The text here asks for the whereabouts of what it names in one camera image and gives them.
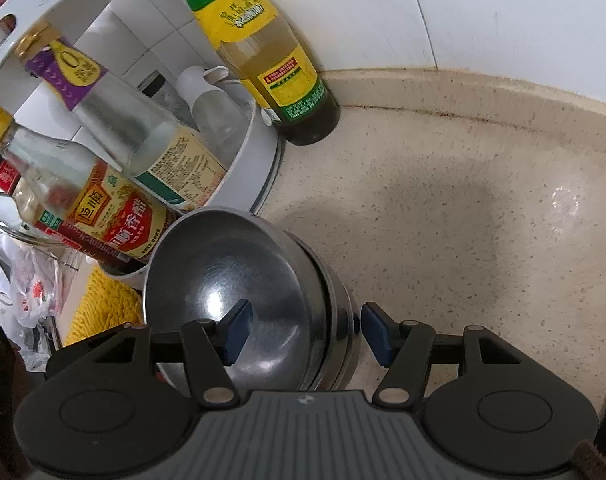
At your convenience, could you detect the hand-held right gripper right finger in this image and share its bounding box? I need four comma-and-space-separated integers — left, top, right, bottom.
361, 302, 558, 408

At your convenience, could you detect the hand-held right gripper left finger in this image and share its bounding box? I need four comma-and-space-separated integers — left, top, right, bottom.
45, 299, 254, 408

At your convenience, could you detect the small stainless steel bowl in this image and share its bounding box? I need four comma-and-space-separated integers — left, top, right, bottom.
143, 208, 328, 392

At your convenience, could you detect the person's right forearm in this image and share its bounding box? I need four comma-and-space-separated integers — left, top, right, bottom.
570, 440, 606, 480

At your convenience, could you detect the yellow knitted mat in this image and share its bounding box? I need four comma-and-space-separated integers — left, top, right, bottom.
65, 264, 151, 348

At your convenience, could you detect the yellow cap red label bottle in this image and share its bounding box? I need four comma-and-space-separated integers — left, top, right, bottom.
0, 109, 180, 267

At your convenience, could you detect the white rotating condiment rack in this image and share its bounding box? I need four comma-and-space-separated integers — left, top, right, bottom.
0, 0, 284, 293

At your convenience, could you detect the clear plastic bag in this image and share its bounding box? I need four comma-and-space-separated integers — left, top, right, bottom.
8, 247, 66, 372

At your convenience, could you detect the white spray bottle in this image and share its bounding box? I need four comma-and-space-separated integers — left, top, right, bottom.
177, 65, 251, 162

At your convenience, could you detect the purple label clear bottle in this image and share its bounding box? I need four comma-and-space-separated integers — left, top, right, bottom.
15, 30, 230, 212

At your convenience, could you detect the glass pot lid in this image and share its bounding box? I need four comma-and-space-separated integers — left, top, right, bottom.
0, 191, 86, 263

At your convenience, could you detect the green yellow label oil bottle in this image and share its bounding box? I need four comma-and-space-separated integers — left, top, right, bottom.
165, 0, 341, 147

